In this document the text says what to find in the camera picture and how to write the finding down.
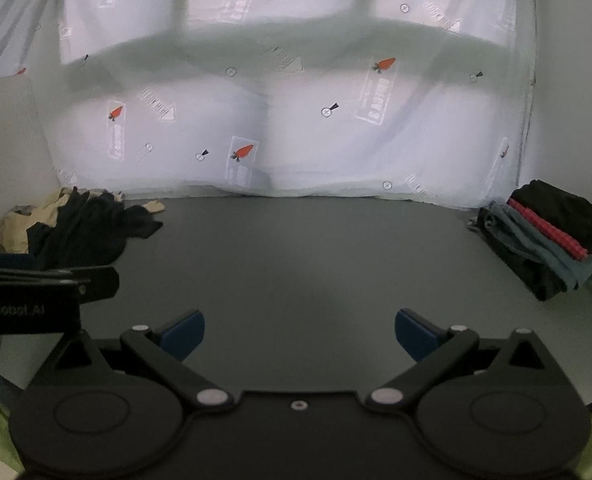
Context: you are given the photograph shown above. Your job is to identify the carrot printed white curtain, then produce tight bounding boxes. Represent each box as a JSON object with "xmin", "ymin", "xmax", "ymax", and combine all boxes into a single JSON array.
[{"xmin": 0, "ymin": 0, "xmax": 543, "ymax": 212}]

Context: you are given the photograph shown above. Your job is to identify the white foam board panel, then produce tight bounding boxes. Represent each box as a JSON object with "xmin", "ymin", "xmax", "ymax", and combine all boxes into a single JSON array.
[{"xmin": 0, "ymin": 75, "xmax": 77, "ymax": 261}]

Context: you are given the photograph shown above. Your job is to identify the dark navy garment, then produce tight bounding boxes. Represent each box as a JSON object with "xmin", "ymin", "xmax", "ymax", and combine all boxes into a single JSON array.
[{"xmin": 26, "ymin": 187, "xmax": 165, "ymax": 273}]

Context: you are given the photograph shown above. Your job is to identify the dark grey folded garment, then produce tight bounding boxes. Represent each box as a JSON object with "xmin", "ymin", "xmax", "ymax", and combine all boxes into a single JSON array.
[{"xmin": 468, "ymin": 205, "xmax": 577, "ymax": 303}]

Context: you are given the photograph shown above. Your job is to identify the black garment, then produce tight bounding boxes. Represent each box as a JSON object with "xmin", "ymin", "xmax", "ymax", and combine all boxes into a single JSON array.
[{"xmin": 508, "ymin": 179, "xmax": 592, "ymax": 256}]

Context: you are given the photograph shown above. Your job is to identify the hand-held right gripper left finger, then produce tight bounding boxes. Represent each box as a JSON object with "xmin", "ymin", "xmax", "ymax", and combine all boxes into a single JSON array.
[{"xmin": 40, "ymin": 309, "xmax": 234, "ymax": 411}]

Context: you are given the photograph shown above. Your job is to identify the teal folded garment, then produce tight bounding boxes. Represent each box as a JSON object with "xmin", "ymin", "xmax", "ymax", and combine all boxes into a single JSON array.
[{"xmin": 491, "ymin": 202, "xmax": 592, "ymax": 292}]

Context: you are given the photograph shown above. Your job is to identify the beige garment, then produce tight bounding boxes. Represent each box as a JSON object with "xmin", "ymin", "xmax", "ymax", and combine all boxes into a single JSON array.
[{"xmin": 0, "ymin": 187, "xmax": 167, "ymax": 256}]

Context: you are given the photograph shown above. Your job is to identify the red textured folded garment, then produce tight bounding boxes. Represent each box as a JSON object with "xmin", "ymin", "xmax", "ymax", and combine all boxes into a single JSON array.
[{"xmin": 506, "ymin": 198, "xmax": 589, "ymax": 261}]

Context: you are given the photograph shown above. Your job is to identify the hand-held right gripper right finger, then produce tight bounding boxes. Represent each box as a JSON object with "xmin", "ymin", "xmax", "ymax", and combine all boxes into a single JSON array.
[{"xmin": 369, "ymin": 308, "xmax": 562, "ymax": 409}]

